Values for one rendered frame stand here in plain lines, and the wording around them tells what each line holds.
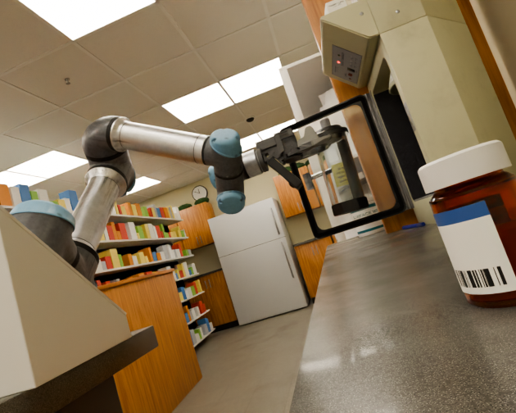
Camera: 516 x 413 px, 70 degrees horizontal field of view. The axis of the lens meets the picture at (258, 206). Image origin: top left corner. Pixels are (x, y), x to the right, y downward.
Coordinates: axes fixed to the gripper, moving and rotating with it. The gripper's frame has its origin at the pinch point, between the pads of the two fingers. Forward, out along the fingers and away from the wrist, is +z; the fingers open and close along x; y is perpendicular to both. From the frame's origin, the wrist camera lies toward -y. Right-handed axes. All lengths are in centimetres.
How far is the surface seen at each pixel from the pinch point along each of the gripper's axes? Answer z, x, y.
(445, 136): 23.5, -15.2, -11.0
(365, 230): 6, 54, -27
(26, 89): -181, 117, 140
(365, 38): 15.2, -14.4, 17.9
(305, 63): 9, 103, 72
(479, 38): 56, 22, 20
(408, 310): -4, -77, -30
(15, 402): -45, -68, -31
